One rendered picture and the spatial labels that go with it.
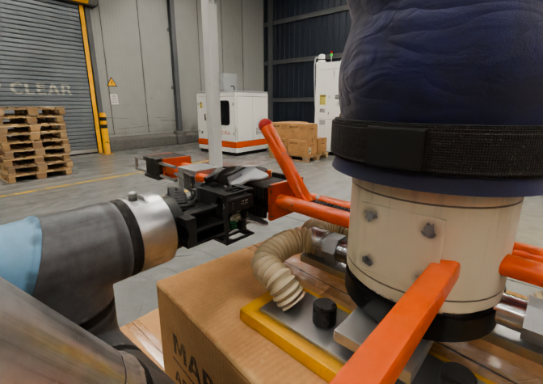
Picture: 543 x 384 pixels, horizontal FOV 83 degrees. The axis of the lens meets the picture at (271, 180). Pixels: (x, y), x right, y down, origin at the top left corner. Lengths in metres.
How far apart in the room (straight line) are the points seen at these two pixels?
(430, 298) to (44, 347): 0.25
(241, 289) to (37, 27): 9.58
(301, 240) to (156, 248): 0.21
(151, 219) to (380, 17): 0.30
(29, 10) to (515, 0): 9.82
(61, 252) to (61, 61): 9.58
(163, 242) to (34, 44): 9.48
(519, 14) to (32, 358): 0.36
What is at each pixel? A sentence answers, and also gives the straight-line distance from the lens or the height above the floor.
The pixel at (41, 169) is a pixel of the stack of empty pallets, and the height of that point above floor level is 0.18.
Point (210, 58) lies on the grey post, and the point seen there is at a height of 1.83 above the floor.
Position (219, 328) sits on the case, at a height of 1.07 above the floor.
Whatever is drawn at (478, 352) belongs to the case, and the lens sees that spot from 0.47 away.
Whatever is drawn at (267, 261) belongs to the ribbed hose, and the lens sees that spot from 0.42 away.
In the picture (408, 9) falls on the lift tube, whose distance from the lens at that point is 0.30.
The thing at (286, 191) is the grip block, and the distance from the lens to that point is 0.50.
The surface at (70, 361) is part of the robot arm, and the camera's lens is 0.23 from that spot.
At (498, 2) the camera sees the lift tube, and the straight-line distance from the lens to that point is 0.29.
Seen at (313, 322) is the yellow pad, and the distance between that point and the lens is 0.40.
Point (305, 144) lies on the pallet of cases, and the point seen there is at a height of 0.44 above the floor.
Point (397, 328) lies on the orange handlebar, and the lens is 0.23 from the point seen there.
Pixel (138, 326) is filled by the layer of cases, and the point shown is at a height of 0.54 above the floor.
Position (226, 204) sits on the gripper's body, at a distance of 0.40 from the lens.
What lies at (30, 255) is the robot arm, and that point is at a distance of 0.33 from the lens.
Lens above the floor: 1.35
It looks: 14 degrees down
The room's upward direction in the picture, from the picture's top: straight up
